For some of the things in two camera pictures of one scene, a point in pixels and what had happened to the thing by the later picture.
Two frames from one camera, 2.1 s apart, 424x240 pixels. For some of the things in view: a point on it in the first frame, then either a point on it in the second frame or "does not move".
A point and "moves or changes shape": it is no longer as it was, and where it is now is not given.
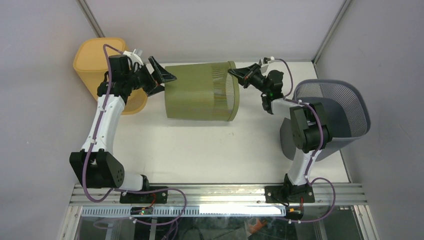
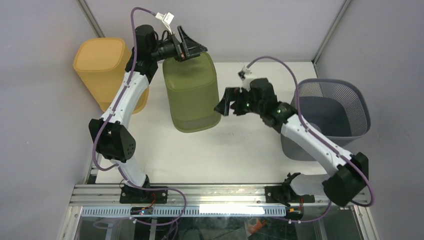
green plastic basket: x=205 y=91 moves or changes shape
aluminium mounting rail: x=349 y=196 does not move
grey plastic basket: x=345 y=108 does not move
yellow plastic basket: x=88 y=62 does not move
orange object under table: x=252 y=229 does not move
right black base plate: x=298 y=194 does not move
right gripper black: x=244 y=75 to x=223 y=107
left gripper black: x=153 y=87 to x=191 y=48
